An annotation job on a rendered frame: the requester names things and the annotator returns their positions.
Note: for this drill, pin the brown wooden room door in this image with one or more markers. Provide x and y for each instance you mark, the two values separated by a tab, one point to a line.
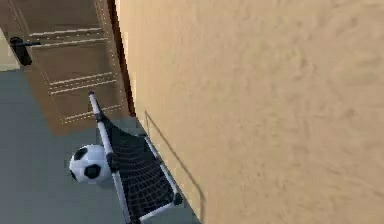
76	60

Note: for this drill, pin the white goal with black net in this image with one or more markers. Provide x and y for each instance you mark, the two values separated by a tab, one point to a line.
140	173

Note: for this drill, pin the black and white football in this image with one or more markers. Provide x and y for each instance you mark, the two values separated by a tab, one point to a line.
89	164

